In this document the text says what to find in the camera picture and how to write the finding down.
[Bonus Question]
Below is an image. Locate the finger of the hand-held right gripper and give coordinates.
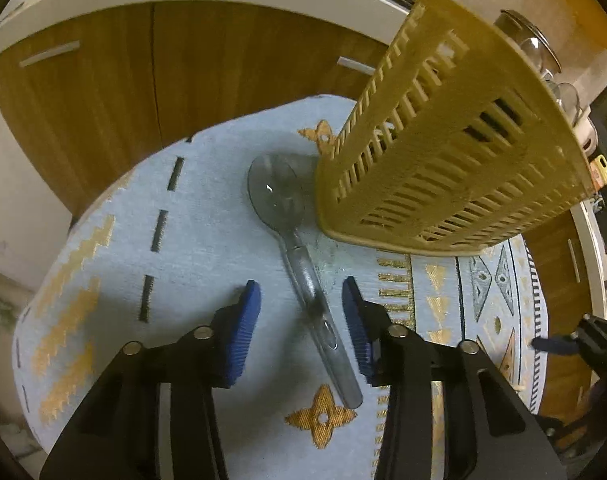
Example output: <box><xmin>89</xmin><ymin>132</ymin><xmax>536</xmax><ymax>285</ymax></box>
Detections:
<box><xmin>533</xmin><ymin>410</ymin><xmax>604</xmax><ymax>466</ymax></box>
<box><xmin>532</xmin><ymin>314</ymin><xmax>607</xmax><ymax>378</ymax></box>

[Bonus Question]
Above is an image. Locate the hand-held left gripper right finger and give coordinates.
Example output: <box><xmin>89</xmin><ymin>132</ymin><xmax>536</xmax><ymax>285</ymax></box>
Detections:
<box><xmin>342</xmin><ymin>276</ymin><xmax>567</xmax><ymax>480</ymax></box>

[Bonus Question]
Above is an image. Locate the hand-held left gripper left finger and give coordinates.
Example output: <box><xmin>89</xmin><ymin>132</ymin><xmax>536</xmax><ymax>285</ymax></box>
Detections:
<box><xmin>39</xmin><ymin>280</ymin><xmax>261</xmax><ymax>480</ymax></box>

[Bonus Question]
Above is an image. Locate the clear grey plastic spoon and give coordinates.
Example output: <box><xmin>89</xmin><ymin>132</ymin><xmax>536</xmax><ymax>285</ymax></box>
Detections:
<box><xmin>247</xmin><ymin>152</ymin><xmax>364</xmax><ymax>408</ymax></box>

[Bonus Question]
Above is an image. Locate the yellow plastic utensil basket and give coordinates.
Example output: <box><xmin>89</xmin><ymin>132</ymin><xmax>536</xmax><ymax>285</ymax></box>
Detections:
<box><xmin>315</xmin><ymin>0</ymin><xmax>595</xmax><ymax>256</ymax></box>

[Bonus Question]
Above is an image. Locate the blue patterned tablecloth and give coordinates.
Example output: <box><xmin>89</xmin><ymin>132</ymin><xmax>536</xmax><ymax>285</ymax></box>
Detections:
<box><xmin>14</xmin><ymin>95</ymin><xmax>551</xmax><ymax>480</ymax></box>

